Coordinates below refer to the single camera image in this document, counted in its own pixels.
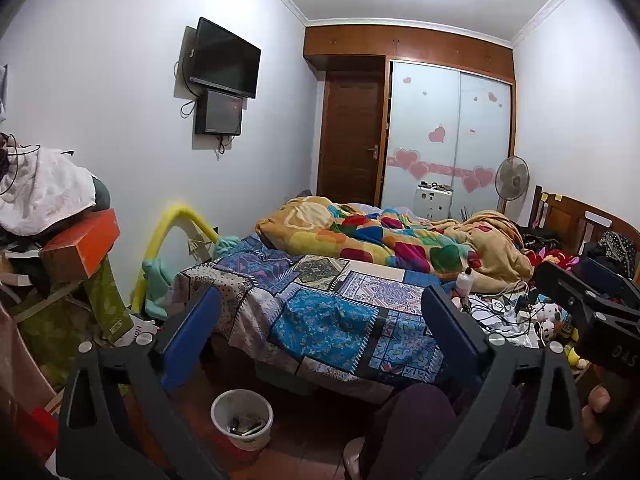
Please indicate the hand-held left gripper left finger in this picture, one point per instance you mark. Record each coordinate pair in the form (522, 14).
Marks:
(192, 330)

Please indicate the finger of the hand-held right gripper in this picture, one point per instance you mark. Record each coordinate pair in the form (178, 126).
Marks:
(615, 282)
(575, 300)

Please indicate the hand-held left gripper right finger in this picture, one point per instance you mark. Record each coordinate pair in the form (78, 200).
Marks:
(450, 325)

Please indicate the white plastic bin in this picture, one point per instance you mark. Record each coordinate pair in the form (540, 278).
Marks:
(222, 425)

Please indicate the person's right hand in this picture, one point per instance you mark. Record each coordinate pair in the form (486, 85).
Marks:
(595, 410)

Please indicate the spotted plush toy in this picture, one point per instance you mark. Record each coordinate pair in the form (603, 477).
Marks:
(550, 322)

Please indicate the black patterned cloth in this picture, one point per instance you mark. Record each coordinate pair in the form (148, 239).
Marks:
(615, 247)

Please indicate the yellow toy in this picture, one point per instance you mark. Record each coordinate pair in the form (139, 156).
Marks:
(575, 355)

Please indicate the red plush toy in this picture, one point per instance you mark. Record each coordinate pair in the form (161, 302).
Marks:
(555, 260)

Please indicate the white squeeze bottle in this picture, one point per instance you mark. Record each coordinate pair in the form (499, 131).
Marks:
(464, 280)

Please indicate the white cardboard box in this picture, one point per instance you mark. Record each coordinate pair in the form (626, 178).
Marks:
(140, 335)

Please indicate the teal cloth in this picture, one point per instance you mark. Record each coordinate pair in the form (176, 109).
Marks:
(157, 285)

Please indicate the wooden headboard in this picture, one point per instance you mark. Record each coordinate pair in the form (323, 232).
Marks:
(562, 215)

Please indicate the green patterned box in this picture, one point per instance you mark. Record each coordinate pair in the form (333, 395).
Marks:
(110, 305)

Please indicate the colourful patterned blanket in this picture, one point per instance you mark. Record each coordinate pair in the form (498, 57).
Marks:
(390, 240)

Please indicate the yellow foam tube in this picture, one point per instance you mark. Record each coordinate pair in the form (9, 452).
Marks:
(157, 227)

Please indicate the person's leg dark pants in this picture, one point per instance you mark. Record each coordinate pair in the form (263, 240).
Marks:
(415, 430)

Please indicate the white box with gadgets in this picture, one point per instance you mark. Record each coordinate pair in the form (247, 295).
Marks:
(434, 202)

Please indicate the patchwork bedsheet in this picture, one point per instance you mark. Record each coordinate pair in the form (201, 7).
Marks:
(320, 315)

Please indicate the orange box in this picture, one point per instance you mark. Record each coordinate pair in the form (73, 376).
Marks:
(82, 250)

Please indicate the standing fan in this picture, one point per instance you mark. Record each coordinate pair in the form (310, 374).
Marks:
(511, 177)

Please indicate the green patterned bag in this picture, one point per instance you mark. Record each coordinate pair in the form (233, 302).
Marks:
(50, 335)

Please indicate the grey-green cushion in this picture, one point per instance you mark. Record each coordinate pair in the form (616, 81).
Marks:
(101, 192)

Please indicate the white cloth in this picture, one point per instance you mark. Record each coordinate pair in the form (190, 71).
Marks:
(45, 190)

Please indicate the wardrobe with heart stickers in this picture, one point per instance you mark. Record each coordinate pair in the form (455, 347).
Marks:
(445, 120)

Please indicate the brown wooden door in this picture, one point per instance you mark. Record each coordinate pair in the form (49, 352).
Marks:
(352, 140)

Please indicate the wooden overhead cabinet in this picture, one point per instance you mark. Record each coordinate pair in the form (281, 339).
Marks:
(410, 42)

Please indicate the small black wall monitor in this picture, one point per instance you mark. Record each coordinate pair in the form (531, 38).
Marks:
(220, 112)

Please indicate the wall-mounted black television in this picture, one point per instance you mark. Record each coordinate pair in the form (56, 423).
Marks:
(225, 60)

